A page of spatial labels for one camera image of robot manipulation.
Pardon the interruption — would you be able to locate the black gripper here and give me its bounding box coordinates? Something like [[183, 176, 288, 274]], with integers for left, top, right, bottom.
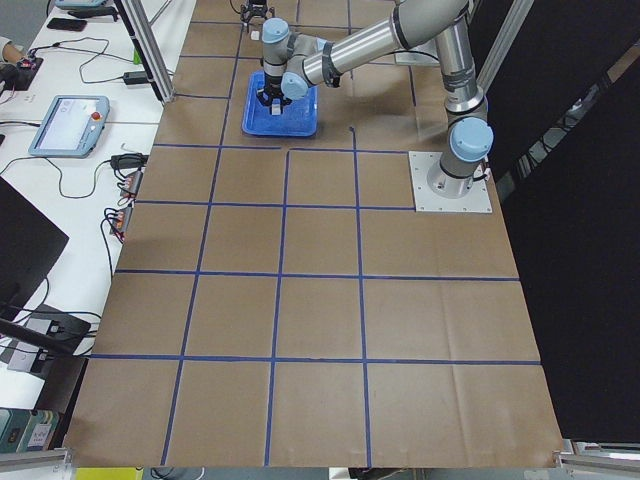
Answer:
[[257, 74, 293, 115], [240, 2, 273, 31]]

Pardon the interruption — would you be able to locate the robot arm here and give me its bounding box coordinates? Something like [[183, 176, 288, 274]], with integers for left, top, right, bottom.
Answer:
[[256, 1, 494, 199]]

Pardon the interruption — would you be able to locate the blue plastic tray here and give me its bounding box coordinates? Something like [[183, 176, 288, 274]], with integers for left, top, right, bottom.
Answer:
[[242, 71, 318, 137]]

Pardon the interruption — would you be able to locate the person hand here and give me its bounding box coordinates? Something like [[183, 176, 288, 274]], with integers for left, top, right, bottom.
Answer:
[[0, 36, 25, 64]]

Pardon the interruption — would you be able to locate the black power adapter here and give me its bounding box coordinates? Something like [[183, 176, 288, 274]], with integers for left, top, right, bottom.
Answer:
[[122, 71, 149, 85]]

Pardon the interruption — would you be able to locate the black smartphone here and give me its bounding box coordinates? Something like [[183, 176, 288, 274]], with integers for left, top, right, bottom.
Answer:
[[46, 17, 87, 32]]

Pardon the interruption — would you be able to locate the teach pendant tablet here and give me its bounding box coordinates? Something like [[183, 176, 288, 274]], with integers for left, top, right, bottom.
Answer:
[[28, 95, 110, 158]]

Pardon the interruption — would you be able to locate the black monitor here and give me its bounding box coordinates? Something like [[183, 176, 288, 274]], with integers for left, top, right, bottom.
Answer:
[[1, 180, 69, 320]]

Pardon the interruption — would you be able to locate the aluminium frame post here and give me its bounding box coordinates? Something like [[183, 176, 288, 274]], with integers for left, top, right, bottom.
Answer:
[[114, 0, 175, 105]]

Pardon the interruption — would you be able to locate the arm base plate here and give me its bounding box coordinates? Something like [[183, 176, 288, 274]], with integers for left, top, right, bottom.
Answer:
[[408, 151, 493, 214]]

